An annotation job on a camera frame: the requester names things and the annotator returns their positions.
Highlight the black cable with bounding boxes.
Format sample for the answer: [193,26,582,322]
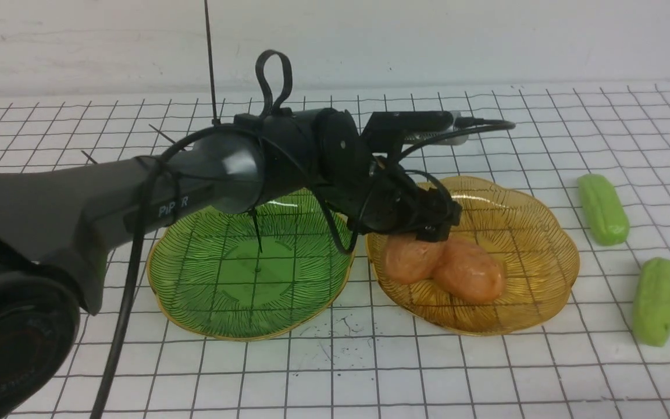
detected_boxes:
[90,49,516,419]

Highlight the green toy cucumber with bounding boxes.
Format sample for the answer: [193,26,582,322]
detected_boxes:
[577,174,630,246]
[631,257,670,347]

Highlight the amber transparent plastic plate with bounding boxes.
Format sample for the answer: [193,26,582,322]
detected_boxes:
[365,176,580,336]

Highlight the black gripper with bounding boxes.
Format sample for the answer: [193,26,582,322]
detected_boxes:
[312,157,462,242]

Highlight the white grid table mat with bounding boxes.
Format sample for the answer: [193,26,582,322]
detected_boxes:
[0,81,670,419]

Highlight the green transparent plastic plate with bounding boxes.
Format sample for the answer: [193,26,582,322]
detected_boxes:
[147,189,354,340]

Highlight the orange toy potato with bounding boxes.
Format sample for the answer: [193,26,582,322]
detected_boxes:
[432,236,506,303]
[383,233,445,285]

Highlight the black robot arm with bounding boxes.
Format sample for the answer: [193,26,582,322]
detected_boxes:
[0,108,458,418]

